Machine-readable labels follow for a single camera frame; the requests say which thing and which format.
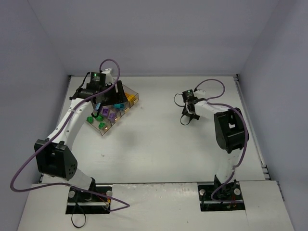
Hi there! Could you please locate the teal rounded lego brick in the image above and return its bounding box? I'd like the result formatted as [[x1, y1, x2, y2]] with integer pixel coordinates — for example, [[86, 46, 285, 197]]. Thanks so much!
[[113, 103, 125, 110]]

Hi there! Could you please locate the yellow small lego brick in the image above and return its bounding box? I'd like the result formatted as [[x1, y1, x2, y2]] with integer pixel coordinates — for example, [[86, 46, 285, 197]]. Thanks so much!
[[126, 94, 135, 102]]

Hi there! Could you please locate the purple lego brick studs up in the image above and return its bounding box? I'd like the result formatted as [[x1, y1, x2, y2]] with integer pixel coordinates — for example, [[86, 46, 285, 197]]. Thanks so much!
[[101, 107, 109, 116]]

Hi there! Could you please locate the purple lego brick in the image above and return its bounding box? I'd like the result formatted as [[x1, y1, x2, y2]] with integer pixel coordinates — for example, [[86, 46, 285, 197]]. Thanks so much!
[[108, 112, 117, 121]]

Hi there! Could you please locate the green number two lego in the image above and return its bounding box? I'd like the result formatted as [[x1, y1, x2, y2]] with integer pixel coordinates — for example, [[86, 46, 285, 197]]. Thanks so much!
[[98, 122, 105, 129]]

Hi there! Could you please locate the green curved lego brick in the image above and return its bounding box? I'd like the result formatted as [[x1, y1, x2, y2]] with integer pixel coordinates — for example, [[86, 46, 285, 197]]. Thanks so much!
[[96, 115, 103, 121]]

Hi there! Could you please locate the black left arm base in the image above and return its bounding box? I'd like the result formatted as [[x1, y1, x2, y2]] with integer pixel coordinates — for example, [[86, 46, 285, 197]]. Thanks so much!
[[65, 185, 112, 215]]

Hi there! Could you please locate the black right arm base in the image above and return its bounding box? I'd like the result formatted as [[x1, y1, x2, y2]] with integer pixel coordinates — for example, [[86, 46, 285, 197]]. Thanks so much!
[[198, 179, 245, 212]]

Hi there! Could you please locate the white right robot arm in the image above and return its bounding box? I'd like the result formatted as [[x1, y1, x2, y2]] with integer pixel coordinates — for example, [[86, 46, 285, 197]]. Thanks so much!
[[181, 90, 249, 188]]

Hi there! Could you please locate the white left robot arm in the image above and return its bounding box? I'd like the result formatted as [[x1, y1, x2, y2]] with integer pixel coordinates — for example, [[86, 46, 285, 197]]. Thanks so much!
[[34, 68, 128, 191]]

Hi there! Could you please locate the green lego under pile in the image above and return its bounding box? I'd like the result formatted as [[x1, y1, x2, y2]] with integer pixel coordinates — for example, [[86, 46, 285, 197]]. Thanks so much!
[[87, 116, 94, 124]]

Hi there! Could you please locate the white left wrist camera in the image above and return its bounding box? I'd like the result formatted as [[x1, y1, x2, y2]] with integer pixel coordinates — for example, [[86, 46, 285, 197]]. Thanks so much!
[[102, 68, 113, 78]]

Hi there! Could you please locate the black cable loop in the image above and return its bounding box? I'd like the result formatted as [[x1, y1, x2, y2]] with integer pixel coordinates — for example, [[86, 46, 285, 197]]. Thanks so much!
[[71, 203, 87, 228]]

